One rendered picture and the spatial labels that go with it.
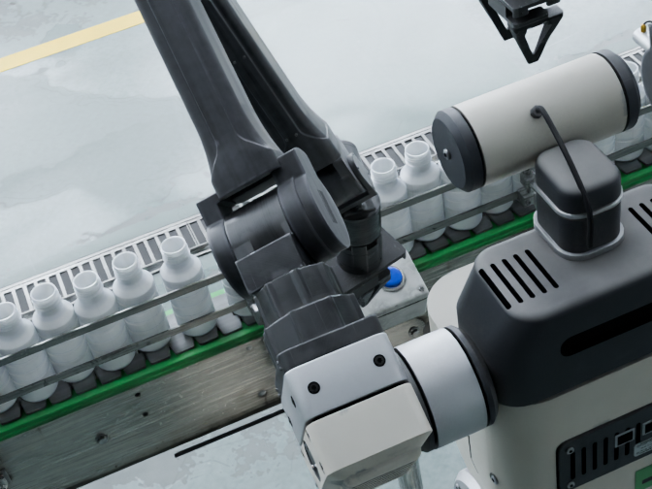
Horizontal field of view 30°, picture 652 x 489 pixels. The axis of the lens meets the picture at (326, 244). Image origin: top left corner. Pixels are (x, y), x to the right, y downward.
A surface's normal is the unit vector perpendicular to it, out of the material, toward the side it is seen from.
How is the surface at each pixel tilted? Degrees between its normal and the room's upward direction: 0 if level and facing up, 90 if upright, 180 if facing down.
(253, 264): 37
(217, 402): 90
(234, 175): 43
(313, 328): 30
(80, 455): 90
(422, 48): 0
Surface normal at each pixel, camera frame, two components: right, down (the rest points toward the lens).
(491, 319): -0.85, -0.07
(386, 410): 0.06, -0.33
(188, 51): -0.26, -0.05
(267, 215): -0.37, -0.30
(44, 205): -0.14, -0.72
